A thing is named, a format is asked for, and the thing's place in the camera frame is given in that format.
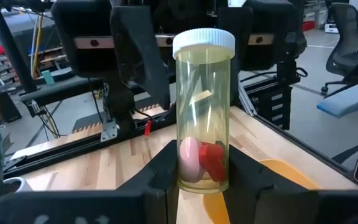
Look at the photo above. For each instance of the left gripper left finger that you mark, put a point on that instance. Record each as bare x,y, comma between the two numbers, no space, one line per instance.
160,186

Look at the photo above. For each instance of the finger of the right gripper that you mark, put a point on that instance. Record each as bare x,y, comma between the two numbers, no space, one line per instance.
135,56
242,53

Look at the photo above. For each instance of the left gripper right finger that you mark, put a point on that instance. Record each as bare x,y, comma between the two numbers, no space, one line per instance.
247,186

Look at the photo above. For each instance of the pink oval pill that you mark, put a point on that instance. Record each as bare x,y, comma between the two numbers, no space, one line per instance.
190,161

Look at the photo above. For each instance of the red pill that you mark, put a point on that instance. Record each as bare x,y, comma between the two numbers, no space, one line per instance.
213,161

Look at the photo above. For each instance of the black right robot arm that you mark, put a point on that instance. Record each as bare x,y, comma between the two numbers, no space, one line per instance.
272,105

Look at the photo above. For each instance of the yellow plastic bin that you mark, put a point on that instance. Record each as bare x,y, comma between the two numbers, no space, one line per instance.
287,174

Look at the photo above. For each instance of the small red tag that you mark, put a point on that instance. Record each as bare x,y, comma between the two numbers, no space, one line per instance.
148,127

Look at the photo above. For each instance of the small teal box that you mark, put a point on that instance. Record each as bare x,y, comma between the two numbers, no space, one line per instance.
48,77

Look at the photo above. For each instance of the grey computer desk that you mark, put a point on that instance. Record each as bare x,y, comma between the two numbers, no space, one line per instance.
57,90

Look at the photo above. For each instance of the black monitor pole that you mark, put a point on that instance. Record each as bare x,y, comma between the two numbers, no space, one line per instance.
11,46

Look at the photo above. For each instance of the black mesh office chair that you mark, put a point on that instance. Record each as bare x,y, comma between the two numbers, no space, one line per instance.
350,46

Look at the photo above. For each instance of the light blue padded seat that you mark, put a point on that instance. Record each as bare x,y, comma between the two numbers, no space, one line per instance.
346,99

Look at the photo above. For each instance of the black floor box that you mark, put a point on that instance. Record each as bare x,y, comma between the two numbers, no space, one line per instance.
9,109

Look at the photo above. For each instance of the white plant pot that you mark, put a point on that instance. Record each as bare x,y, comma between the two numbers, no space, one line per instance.
20,185

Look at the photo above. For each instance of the silver metal bracket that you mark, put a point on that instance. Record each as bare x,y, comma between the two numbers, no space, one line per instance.
109,130

